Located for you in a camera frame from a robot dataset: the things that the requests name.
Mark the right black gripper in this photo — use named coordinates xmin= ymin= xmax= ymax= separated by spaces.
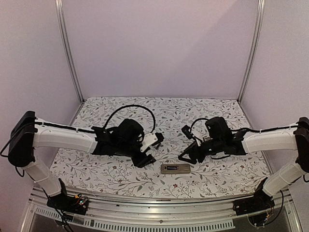
xmin=178 ymin=138 xmax=224 ymax=165

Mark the white remote control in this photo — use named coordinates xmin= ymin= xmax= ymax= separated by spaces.
xmin=161 ymin=164 xmax=191 ymax=174

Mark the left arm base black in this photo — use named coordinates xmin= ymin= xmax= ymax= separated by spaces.
xmin=47 ymin=178 xmax=89 ymax=215

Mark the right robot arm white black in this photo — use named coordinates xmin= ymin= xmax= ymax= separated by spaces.
xmin=178 ymin=117 xmax=309 ymax=211

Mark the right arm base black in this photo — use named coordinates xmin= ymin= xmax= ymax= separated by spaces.
xmin=233 ymin=177 xmax=275 ymax=216

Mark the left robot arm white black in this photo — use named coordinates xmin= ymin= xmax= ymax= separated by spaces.
xmin=1 ymin=111 xmax=164 ymax=210

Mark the floral patterned table mat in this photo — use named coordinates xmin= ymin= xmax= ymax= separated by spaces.
xmin=50 ymin=97 xmax=269 ymax=198

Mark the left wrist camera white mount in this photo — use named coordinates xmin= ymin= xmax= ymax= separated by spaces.
xmin=140 ymin=132 xmax=164 ymax=152

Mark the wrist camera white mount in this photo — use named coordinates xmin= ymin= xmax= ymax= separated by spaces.
xmin=140 ymin=132 xmax=164 ymax=152
xmin=181 ymin=125 xmax=203 ymax=146

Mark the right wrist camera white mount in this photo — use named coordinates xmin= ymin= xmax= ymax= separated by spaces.
xmin=181 ymin=125 xmax=203 ymax=146

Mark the right black camera cable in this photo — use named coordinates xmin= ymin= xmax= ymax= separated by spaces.
xmin=190 ymin=117 xmax=210 ymax=131

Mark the black camera cable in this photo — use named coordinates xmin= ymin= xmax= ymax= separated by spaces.
xmin=190 ymin=117 xmax=210 ymax=131
xmin=106 ymin=104 xmax=156 ymax=136

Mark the left black camera cable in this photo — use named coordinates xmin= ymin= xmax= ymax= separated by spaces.
xmin=106 ymin=104 xmax=156 ymax=136

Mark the front aluminium rail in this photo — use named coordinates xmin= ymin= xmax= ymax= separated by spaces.
xmin=21 ymin=187 xmax=303 ymax=232

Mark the right aluminium frame post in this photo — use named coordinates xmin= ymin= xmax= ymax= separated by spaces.
xmin=237 ymin=0 xmax=265 ymax=104

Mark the aluminium frame post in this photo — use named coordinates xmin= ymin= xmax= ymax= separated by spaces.
xmin=237 ymin=0 xmax=265 ymax=104
xmin=55 ymin=0 xmax=84 ymax=103

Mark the left aluminium frame post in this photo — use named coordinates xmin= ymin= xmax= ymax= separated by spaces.
xmin=55 ymin=0 xmax=84 ymax=103

